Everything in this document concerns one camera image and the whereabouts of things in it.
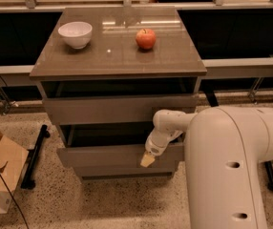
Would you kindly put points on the grey horizontal rail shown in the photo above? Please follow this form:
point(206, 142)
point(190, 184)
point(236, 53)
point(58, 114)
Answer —
point(11, 76)

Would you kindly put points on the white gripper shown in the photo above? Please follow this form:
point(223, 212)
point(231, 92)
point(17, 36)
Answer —
point(155, 146)

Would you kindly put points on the black floor bar left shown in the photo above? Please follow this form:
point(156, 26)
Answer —
point(28, 182)

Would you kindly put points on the black table leg behind cabinet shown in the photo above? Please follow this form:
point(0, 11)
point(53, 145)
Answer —
point(211, 98)

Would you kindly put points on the red apple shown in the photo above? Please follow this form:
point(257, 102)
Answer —
point(146, 39)

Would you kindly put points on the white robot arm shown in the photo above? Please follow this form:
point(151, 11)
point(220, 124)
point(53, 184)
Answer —
point(223, 147)

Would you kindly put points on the white ceramic bowl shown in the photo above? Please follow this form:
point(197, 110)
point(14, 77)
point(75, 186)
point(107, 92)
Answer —
point(76, 34)

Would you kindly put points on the grey bottom drawer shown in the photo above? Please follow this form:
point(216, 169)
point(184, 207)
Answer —
point(121, 171)

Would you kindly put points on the grey top drawer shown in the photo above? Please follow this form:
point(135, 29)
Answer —
point(114, 109)

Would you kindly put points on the grey drawer cabinet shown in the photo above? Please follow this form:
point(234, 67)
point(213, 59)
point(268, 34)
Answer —
point(112, 64)

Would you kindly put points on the grey drawer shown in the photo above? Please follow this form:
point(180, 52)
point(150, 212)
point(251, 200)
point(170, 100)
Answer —
point(121, 171)
point(114, 145)
point(114, 109)

